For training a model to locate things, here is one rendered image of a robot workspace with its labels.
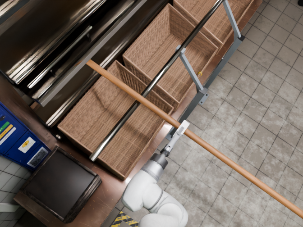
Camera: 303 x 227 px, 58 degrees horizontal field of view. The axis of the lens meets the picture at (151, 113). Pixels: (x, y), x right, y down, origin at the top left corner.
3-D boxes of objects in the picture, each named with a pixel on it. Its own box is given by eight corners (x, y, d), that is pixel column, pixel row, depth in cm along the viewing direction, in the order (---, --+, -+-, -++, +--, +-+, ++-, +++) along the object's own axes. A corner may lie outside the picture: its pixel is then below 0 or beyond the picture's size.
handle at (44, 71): (36, 96, 97) (33, 94, 98) (95, 37, 109) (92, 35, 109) (29, 87, 92) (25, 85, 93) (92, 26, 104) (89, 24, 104)
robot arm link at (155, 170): (139, 170, 120) (147, 160, 122) (156, 183, 119) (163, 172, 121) (140, 167, 111) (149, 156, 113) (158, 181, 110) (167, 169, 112)
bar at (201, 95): (101, 183, 226) (86, 156, 116) (182, 77, 269) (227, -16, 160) (131, 206, 222) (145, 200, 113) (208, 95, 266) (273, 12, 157)
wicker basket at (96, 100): (63, 139, 177) (54, 126, 151) (115, 77, 196) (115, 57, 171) (124, 182, 172) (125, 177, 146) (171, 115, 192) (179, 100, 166)
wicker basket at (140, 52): (119, 75, 197) (120, 55, 172) (162, 25, 217) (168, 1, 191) (175, 113, 192) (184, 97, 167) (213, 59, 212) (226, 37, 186)
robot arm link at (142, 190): (135, 168, 119) (158, 186, 121) (113, 198, 114) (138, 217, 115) (142, 168, 109) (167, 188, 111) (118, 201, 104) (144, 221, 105)
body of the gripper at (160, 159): (150, 157, 113) (162, 140, 117) (148, 161, 121) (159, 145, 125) (165, 168, 113) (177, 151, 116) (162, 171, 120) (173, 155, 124)
